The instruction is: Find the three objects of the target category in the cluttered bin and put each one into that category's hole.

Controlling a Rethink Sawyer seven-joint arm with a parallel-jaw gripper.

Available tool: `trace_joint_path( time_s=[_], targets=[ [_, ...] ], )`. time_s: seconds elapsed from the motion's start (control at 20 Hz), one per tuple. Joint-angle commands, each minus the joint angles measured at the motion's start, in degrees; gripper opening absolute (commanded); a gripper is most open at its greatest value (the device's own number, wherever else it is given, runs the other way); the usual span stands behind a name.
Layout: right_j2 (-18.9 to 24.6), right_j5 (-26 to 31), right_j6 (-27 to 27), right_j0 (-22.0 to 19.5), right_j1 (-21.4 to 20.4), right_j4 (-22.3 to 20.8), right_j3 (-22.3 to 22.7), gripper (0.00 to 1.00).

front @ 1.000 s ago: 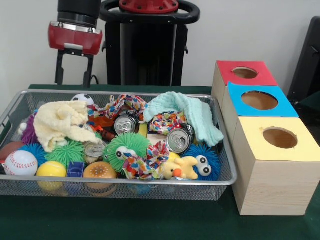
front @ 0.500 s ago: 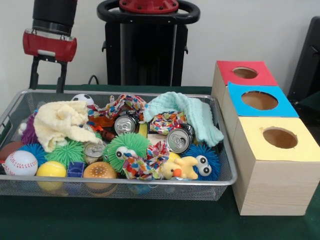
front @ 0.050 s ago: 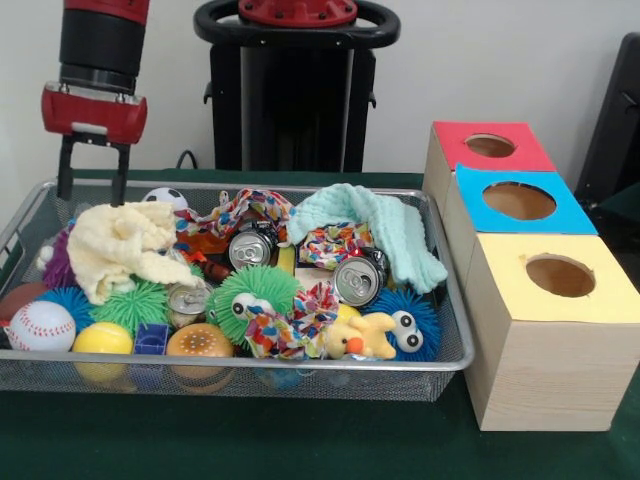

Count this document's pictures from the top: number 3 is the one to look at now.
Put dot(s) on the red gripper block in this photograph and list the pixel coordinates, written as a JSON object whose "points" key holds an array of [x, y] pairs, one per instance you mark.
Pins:
{"points": [[95, 115]]}

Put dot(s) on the cream muslin cloth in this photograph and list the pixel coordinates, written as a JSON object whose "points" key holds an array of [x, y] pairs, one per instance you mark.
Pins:
{"points": [[110, 240]]}

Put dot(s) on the green spiky ball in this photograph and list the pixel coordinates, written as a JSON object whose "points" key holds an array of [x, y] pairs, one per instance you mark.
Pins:
{"points": [[260, 287]]}

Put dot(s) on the light blue muslin cloth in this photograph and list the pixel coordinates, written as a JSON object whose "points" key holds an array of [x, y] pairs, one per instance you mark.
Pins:
{"points": [[400, 235]]}

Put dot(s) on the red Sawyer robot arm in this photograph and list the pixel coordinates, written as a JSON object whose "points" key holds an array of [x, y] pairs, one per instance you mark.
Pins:
{"points": [[100, 45]]}

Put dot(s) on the shallow clear mesh bin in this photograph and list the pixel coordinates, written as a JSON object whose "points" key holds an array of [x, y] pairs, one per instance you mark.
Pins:
{"points": [[350, 385]]}

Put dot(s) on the wooden three-hole box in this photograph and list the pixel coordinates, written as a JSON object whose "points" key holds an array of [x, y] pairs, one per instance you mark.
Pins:
{"points": [[550, 350]]}

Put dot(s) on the white baseball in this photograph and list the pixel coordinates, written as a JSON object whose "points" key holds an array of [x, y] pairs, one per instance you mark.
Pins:
{"points": [[40, 325]]}

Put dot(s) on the yellow smooth ball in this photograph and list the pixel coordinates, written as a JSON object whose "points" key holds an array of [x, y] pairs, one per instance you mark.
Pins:
{"points": [[104, 340]]}

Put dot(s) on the crushed drink can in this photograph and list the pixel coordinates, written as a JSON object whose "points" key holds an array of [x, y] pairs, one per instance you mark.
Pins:
{"points": [[250, 250], [357, 282]]}

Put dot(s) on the burger toy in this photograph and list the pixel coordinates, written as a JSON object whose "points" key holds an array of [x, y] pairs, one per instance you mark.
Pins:
{"points": [[200, 342]]}

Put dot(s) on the dark green table cloth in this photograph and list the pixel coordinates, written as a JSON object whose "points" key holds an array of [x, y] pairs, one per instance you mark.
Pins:
{"points": [[250, 440]]}

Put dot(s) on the yellow plush duck toy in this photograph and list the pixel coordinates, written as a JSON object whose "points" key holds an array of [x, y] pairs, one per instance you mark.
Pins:
{"points": [[360, 340]]}

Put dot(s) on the blue spiky ball with eyes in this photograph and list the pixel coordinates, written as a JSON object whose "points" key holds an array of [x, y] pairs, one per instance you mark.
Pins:
{"points": [[425, 305]]}

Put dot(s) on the black stand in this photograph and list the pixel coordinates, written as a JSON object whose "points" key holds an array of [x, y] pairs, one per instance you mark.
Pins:
{"points": [[615, 125]]}

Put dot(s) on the green covered side table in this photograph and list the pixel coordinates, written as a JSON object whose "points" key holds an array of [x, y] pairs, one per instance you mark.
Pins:
{"points": [[627, 200]]}

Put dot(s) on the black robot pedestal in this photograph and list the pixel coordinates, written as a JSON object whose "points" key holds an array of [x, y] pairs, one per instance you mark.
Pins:
{"points": [[300, 100]]}

